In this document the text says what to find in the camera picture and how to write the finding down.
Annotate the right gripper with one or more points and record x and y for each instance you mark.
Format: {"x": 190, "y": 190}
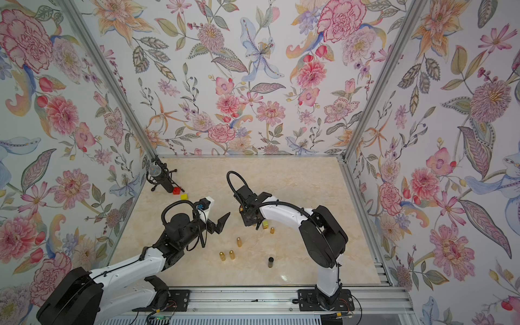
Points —
{"x": 246, "y": 221}

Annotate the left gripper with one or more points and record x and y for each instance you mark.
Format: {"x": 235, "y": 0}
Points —
{"x": 219, "y": 227}

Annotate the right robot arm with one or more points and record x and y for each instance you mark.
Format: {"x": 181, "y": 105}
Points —
{"x": 322, "y": 235}

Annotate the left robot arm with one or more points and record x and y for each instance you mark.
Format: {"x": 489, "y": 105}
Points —
{"x": 92, "y": 297}

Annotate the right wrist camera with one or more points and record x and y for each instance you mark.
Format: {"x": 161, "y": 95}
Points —
{"x": 246, "y": 195}

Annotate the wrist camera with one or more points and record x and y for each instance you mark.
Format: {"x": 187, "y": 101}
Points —
{"x": 205, "y": 204}
{"x": 246, "y": 195}

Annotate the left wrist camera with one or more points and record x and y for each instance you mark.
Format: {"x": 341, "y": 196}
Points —
{"x": 205, "y": 204}

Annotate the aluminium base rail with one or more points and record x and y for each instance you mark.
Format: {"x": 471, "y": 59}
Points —
{"x": 275, "y": 305}

